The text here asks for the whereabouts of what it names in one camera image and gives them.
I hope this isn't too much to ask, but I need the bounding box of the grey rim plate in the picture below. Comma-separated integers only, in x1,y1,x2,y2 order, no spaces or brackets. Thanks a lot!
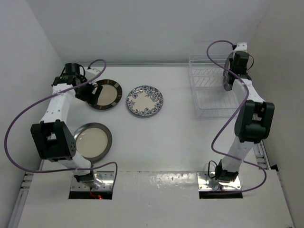
223,53,235,91
73,123,113,162

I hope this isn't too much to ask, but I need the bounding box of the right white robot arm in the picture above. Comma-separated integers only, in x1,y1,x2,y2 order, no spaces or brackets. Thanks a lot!
215,51,275,183

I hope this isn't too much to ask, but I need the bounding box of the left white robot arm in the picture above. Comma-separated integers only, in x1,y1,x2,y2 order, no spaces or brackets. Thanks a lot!
30,63,103,189

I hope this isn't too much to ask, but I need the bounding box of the brown striped rim plate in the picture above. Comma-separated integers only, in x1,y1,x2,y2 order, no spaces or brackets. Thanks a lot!
90,79,123,111

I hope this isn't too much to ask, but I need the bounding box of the blue floral plate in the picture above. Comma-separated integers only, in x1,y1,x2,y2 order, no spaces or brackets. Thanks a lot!
126,85,164,117

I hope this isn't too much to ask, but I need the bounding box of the white front board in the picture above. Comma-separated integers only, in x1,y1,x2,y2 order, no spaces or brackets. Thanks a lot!
19,171,294,228

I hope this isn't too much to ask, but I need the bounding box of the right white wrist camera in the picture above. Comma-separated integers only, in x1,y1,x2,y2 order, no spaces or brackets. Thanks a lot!
233,42,247,52

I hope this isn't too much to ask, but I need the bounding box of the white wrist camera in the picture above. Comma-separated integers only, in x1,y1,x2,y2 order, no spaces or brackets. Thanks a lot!
233,42,247,52
85,68,100,80

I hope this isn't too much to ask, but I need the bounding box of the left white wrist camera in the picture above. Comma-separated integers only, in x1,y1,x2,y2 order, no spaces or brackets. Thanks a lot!
85,68,100,80

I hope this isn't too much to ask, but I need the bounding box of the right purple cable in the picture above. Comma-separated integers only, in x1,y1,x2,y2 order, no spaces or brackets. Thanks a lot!
206,40,267,195

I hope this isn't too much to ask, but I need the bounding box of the purple cable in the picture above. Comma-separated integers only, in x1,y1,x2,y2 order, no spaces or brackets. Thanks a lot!
4,59,118,173
206,40,267,195

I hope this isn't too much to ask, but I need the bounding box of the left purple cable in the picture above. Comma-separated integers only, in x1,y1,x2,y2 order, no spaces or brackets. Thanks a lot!
4,59,118,173

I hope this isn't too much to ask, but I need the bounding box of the white wire dish rack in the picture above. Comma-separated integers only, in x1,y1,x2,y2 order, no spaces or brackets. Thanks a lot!
189,55,240,119

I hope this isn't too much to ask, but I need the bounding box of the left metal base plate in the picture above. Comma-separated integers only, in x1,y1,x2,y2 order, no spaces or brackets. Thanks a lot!
70,171,115,192

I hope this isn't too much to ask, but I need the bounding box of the metal base plate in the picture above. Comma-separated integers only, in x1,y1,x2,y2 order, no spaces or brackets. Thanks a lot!
197,171,241,193
70,171,115,192

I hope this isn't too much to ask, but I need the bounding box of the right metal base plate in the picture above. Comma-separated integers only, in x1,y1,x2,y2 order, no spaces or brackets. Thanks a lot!
197,171,241,193

